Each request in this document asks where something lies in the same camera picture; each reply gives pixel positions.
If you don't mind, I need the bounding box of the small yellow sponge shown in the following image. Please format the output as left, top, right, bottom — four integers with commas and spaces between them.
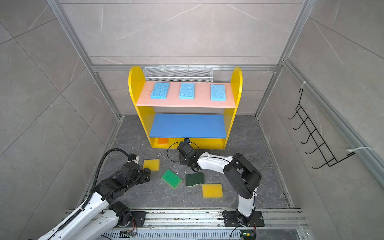
143, 159, 160, 172

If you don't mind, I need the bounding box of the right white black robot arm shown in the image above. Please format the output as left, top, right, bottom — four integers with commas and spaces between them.
177, 139, 262, 226

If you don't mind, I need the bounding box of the orange yellow sponge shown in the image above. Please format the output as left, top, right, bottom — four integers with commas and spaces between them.
158, 138, 169, 145

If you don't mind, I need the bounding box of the black wire hook rack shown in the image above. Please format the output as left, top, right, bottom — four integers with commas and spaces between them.
287, 89, 355, 170

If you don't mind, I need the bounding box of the left black corrugated cable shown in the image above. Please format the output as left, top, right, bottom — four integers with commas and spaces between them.
80, 148, 133, 211

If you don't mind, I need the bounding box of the yellow shelf with coloured boards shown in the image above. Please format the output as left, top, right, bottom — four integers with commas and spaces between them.
128, 66, 243, 150

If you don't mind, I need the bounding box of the dark green wavy sponge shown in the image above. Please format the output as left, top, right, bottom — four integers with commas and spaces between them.
185, 173, 205, 187

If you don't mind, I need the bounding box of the large yellow sponge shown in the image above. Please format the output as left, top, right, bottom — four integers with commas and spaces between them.
202, 184, 223, 199

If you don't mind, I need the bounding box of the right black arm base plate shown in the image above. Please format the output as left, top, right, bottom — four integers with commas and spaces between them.
222, 211, 265, 227

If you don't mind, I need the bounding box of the aluminium rail base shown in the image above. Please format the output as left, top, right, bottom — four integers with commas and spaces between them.
95, 209, 313, 240

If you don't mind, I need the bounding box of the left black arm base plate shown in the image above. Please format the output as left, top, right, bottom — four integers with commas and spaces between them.
126, 211, 147, 229

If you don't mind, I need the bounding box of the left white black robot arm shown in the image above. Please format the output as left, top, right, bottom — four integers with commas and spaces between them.
39, 161, 152, 240

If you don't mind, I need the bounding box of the light blue sponge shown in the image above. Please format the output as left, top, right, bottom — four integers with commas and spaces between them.
211, 85, 227, 102
151, 82, 170, 100
179, 83, 195, 100

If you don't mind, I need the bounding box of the bright green yellow sponge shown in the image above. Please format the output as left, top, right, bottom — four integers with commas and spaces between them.
161, 169, 182, 189

